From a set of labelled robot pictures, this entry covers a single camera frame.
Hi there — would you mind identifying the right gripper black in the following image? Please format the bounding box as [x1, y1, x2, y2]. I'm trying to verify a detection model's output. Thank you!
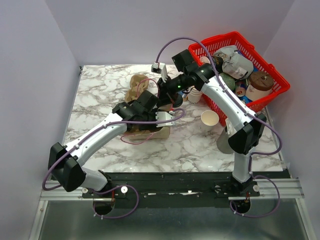
[156, 73, 189, 108]

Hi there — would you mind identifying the black coffee cup lid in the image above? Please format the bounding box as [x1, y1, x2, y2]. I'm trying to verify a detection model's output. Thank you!
[172, 95, 183, 108]

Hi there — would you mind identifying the white paper cup stack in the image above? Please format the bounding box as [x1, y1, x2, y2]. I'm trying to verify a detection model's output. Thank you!
[187, 88, 203, 104]

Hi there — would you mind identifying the pink paper bag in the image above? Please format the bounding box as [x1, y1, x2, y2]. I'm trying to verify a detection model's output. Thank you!
[119, 78, 173, 146]

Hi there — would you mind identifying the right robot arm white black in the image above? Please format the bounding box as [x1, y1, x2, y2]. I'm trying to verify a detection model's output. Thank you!
[151, 49, 267, 196]

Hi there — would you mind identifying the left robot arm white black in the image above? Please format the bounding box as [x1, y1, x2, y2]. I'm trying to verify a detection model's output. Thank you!
[48, 90, 158, 198]

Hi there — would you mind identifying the cardboard cup carrier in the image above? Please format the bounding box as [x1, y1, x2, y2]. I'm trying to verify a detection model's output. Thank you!
[124, 74, 149, 103]

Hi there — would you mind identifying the dark noodle cup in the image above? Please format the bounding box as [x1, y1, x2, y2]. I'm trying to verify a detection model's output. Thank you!
[200, 55, 224, 74]

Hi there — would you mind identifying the red plastic basket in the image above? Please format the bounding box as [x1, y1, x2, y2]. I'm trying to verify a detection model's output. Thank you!
[187, 31, 291, 128]

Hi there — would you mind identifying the grey white plastic bag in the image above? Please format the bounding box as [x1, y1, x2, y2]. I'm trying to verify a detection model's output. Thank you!
[213, 45, 254, 80]

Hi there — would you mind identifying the grey metal straw holder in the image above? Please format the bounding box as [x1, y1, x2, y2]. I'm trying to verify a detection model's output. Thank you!
[216, 127, 234, 155]

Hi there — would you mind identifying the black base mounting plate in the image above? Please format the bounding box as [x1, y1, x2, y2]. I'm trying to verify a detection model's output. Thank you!
[51, 171, 261, 210]

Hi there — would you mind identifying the brown lid tub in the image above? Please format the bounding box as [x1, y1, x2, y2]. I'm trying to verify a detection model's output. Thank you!
[246, 71, 274, 101]

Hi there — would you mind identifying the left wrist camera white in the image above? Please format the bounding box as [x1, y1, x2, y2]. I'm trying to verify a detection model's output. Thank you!
[155, 111, 176, 128]

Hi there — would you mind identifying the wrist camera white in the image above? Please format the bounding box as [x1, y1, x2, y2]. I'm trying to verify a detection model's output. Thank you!
[155, 111, 176, 128]
[151, 62, 168, 83]

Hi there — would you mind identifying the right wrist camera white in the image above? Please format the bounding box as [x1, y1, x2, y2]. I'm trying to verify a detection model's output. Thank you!
[151, 62, 168, 83]

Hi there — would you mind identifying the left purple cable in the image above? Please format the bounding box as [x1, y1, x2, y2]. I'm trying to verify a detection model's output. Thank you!
[41, 107, 186, 220]

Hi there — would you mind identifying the purple cable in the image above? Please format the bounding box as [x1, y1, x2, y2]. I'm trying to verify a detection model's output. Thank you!
[156, 36, 284, 220]
[41, 107, 186, 220]

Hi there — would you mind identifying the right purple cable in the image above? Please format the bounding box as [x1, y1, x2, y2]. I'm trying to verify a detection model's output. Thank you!
[156, 36, 284, 220]

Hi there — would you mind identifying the aluminium rail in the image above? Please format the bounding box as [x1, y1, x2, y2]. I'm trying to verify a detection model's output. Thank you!
[40, 178, 305, 202]

